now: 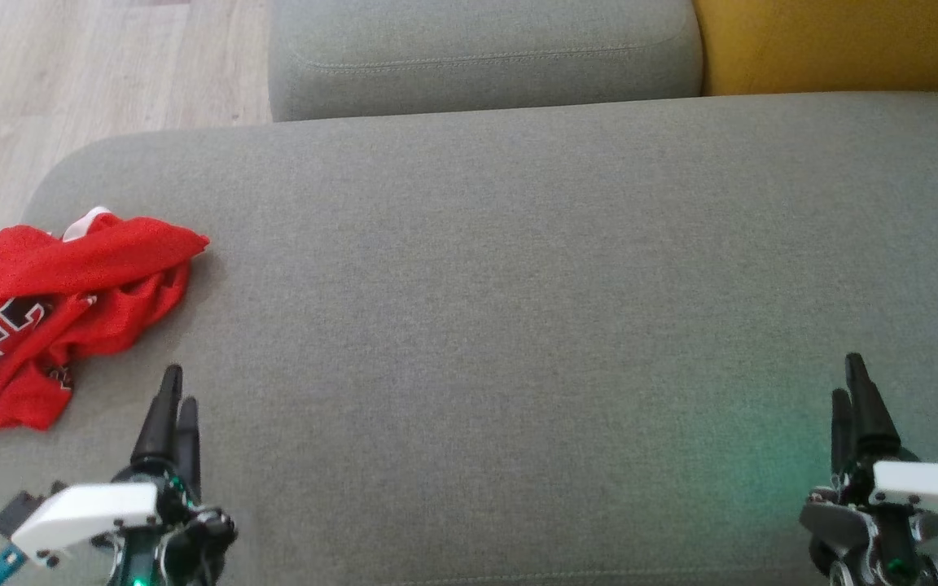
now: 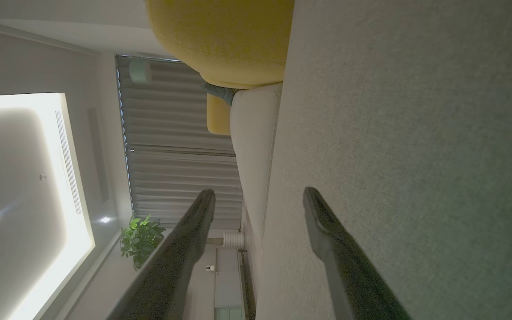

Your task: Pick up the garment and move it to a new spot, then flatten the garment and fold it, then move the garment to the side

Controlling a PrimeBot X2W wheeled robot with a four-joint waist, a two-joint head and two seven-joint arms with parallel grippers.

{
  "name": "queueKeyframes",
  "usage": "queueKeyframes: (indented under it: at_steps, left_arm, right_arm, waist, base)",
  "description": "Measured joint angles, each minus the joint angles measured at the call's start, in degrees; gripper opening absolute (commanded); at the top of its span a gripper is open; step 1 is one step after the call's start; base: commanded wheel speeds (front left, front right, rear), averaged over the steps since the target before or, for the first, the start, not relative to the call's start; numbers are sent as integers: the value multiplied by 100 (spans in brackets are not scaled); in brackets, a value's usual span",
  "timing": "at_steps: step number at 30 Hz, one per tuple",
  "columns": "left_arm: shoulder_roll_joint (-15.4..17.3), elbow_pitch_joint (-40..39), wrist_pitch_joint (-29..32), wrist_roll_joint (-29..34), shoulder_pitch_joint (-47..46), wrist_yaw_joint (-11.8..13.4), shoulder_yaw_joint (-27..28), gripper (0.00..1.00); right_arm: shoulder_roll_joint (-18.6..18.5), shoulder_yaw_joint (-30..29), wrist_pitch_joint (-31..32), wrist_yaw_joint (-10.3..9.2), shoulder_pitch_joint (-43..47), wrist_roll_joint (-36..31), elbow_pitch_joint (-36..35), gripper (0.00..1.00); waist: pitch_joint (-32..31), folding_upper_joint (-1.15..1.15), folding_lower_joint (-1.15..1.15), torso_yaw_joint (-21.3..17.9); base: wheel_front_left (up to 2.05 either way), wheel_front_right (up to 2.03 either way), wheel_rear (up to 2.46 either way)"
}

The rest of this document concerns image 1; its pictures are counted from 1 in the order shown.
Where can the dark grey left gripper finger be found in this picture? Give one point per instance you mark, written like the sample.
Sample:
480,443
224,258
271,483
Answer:
189,448
158,431

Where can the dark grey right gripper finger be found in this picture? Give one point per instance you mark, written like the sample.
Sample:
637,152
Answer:
872,423
843,435

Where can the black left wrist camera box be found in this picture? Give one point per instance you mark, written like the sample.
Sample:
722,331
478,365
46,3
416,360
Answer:
17,513

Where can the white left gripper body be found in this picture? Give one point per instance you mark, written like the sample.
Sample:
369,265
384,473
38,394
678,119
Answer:
86,513

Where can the red jersey with numbers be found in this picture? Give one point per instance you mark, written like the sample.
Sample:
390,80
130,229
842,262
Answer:
21,395

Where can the yellow sofa backrest cushion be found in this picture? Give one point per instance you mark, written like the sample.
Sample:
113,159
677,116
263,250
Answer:
827,41

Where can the grey sofa seat cushion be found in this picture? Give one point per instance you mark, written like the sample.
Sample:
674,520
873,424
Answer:
477,65

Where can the large grey sofa chaise cushion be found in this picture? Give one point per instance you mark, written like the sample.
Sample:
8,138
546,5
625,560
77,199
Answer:
477,325

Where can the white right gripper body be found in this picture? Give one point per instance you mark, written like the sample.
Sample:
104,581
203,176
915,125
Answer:
925,484

